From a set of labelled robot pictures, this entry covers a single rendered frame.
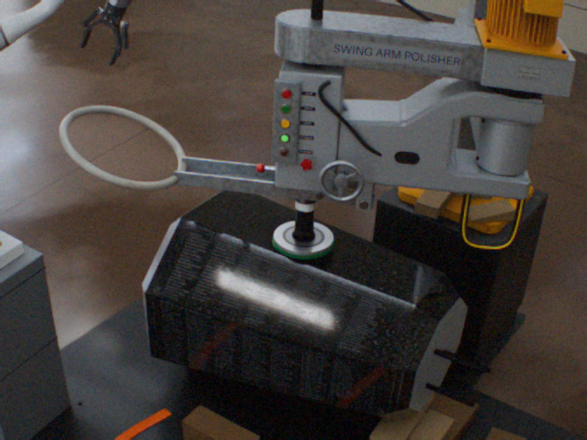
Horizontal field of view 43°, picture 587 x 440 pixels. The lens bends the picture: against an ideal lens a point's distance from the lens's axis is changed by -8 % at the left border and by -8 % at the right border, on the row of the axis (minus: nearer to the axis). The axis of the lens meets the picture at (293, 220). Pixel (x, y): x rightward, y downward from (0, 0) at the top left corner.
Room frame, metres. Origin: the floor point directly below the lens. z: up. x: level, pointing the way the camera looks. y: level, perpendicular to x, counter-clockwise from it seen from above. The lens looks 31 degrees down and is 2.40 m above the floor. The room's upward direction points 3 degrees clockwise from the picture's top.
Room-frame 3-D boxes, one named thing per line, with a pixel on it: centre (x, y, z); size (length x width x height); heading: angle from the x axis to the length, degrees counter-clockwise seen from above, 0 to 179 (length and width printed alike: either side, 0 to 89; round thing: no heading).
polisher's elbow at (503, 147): (2.37, -0.70, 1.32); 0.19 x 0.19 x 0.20
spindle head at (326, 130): (2.42, -0.12, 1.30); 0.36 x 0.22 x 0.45; 85
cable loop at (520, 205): (2.37, -0.70, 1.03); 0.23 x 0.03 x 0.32; 85
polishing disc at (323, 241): (2.43, -0.04, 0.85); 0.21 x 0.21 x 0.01
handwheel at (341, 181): (2.30, -0.15, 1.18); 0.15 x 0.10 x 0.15; 85
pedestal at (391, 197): (3.02, -0.76, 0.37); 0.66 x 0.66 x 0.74; 55
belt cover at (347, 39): (2.40, -0.39, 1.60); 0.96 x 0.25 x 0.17; 85
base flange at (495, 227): (3.02, -0.76, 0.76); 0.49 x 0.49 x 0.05; 55
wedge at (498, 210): (2.79, -0.80, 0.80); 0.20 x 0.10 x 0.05; 101
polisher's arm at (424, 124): (2.38, -0.43, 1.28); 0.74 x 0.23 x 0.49; 85
